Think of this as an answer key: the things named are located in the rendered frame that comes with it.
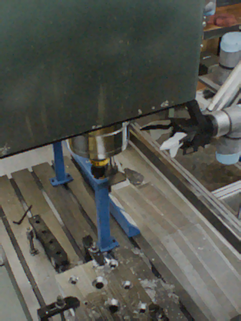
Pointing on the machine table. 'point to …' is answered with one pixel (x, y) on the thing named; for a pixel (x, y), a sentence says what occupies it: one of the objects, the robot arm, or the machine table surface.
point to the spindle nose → (101, 142)
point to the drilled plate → (85, 291)
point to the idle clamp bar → (48, 241)
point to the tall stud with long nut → (30, 238)
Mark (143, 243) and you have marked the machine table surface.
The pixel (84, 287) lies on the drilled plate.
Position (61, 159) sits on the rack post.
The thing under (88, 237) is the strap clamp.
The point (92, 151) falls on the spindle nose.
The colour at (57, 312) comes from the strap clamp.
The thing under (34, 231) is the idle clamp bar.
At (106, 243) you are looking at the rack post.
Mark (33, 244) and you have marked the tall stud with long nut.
